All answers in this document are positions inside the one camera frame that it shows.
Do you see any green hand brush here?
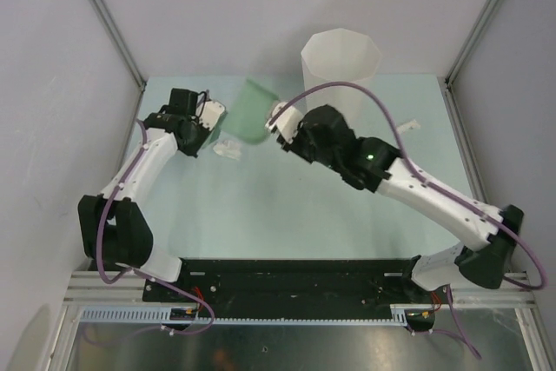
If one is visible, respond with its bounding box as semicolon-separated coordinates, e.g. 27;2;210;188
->
207;111;228;146

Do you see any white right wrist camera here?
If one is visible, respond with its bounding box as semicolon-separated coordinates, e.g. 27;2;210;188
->
265;102;304;144

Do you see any green dustpan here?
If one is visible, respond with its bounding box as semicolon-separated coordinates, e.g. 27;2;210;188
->
222;79;280;145

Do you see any right aluminium corner post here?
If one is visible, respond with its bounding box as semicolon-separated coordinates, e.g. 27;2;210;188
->
444;0;504;86

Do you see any left aluminium corner post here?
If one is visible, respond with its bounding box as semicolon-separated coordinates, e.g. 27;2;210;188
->
89;0;147;92

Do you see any aluminium corner post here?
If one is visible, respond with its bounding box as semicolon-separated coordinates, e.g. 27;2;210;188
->
89;0;147;92
444;0;504;86

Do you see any aluminium frame crossbar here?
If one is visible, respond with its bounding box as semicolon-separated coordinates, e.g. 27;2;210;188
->
63;271;536;308

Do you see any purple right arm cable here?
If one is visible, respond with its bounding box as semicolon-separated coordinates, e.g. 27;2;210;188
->
277;81;547;357

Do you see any right aluminium side rail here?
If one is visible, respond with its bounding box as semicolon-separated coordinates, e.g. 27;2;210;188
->
438;77;490;203

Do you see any white plastic waste bin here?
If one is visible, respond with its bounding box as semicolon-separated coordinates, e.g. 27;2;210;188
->
301;28;382;124

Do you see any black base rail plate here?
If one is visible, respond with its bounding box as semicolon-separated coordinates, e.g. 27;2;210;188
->
142;259;447;322

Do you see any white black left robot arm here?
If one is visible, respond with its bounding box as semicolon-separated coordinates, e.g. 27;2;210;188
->
77;88;226;301

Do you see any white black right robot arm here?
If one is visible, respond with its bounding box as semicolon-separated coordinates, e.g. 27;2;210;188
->
276;105;524;302

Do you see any white paper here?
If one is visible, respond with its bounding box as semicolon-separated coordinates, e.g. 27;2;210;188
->
396;119;421;134
213;139;242;161

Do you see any white slotted cable duct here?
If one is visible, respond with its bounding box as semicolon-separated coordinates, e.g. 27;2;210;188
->
77;304;418;325

